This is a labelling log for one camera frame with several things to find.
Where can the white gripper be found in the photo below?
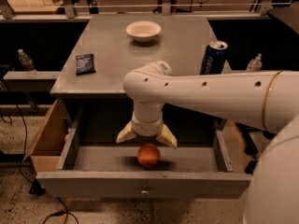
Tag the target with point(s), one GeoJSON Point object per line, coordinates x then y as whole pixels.
{"type": "Point", "coordinates": [147, 127]}

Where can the orange fruit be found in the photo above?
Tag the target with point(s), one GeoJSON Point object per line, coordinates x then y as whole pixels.
{"type": "Point", "coordinates": [148, 155]}

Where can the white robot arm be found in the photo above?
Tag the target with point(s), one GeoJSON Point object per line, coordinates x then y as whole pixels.
{"type": "Point", "coordinates": [263, 100]}

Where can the metal drawer knob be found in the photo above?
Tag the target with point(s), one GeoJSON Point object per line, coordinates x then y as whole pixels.
{"type": "Point", "coordinates": [144, 191]}

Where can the open grey top drawer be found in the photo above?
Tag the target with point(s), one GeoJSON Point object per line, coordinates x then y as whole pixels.
{"type": "Point", "coordinates": [93, 164]}

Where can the grey wooden cabinet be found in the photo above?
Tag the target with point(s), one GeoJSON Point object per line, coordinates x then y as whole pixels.
{"type": "Point", "coordinates": [181, 44]}

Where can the dark blue snack packet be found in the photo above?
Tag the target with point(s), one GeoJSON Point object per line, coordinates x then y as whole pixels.
{"type": "Point", "coordinates": [85, 64]}

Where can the blue pepsi can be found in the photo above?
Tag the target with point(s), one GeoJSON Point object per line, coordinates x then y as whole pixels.
{"type": "Point", "coordinates": [214, 58]}

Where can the white ceramic bowl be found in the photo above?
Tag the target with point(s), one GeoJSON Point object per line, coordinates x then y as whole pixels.
{"type": "Point", "coordinates": [143, 31]}

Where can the black office chair base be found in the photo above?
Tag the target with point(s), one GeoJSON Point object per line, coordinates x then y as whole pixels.
{"type": "Point", "coordinates": [251, 137]}

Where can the clear bottle on right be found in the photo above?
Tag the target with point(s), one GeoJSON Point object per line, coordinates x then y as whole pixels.
{"type": "Point", "coordinates": [255, 64]}

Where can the clear plastic water bottle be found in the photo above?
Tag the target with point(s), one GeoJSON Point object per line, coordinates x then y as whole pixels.
{"type": "Point", "coordinates": [27, 63]}

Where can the grey metal side shelf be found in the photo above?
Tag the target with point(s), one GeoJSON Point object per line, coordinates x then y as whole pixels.
{"type": "Point", "coordinates": [20, 81]}

